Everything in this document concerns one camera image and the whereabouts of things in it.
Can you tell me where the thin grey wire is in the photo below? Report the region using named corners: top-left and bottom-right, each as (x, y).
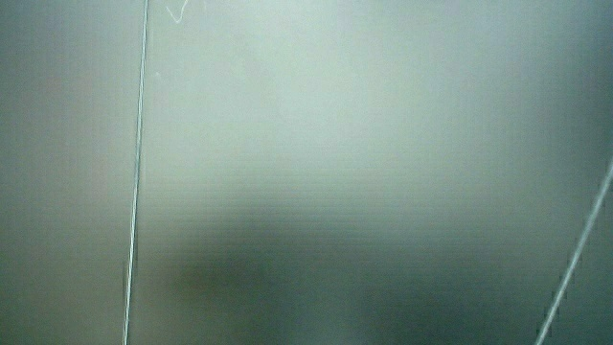
top-left (533, 160), bottom-right (613, 345)
top-left (122, 0), bottom-right (150, 345)

